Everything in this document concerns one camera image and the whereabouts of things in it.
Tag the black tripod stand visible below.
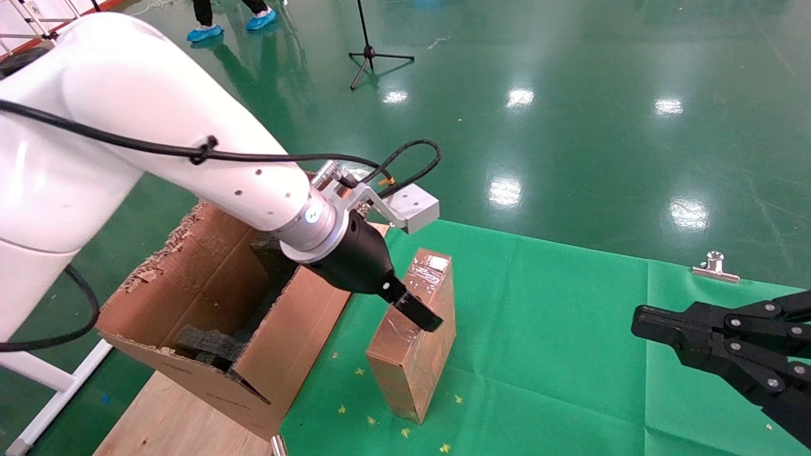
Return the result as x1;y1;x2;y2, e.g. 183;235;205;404
348;0;416;91

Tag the blue shoe cover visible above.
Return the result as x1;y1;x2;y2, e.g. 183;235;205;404
245;8;279;32
186;23;224;43

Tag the large open cardboard carton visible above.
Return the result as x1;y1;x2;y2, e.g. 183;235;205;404
95;171;390;442

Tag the person in black trousers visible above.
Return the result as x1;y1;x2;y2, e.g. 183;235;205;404
192;0;269;27

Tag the black round wheeled stool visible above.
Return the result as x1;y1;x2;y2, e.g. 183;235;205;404
0;47;50;80

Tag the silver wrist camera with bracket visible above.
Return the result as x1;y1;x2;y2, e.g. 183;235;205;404
310;161;441;236

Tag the green table cloth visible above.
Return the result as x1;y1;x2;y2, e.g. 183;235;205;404
645;258;811;456
279;218;649;456

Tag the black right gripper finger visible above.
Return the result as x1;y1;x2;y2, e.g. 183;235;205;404
633;330;811;448
632;289;811;340

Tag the light wooden board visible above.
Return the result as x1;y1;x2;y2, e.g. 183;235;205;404
94;369;281;456

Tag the small taped cardboard box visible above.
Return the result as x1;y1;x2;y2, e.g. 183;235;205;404
366;248;457;424

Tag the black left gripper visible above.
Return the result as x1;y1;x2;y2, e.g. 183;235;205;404
303;214;445;334

